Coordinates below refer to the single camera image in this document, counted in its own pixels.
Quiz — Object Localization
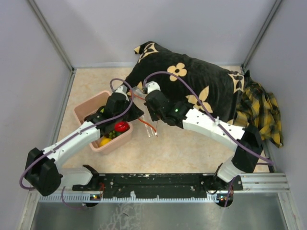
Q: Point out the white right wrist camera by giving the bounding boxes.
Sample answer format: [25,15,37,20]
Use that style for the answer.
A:
[142,81,161,94]

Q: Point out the green toy grapes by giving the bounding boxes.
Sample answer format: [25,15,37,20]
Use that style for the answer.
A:
[106,130,118,139]

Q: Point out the black floral pillow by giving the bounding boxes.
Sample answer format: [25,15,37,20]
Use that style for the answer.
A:
[125,41,245,123]

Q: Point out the clear zip bag red zipper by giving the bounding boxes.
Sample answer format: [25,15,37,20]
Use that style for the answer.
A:
[132,87,158,137]

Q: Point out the red toy pepper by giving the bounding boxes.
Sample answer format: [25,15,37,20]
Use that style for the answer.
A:
[114,121,130,133]

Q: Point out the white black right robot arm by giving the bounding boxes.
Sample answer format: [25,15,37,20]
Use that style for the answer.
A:
[144,90,263,190]

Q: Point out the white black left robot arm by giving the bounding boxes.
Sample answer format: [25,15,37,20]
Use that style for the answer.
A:
[21,92,144,196]

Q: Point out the pink plastic basket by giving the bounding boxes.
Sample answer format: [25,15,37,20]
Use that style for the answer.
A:
[73,91,133,155]

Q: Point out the yellow toy lemon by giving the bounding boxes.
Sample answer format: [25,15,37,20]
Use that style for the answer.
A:
[99,137,112,147]

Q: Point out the yellow plaid shirt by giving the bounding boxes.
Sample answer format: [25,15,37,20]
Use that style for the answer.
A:
[233,70,283,148]

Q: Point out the aluminium frame rail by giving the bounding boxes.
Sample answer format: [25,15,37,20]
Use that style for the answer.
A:
[39,173,289,207]

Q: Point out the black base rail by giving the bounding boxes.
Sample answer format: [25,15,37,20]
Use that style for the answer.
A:
[72,173,230,199]

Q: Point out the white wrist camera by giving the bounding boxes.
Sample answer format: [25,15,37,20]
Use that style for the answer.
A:
[142,81,161,94]
[114,84,129,101]

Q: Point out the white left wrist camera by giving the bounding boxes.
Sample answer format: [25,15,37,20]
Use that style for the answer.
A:
[114,84,129,101]

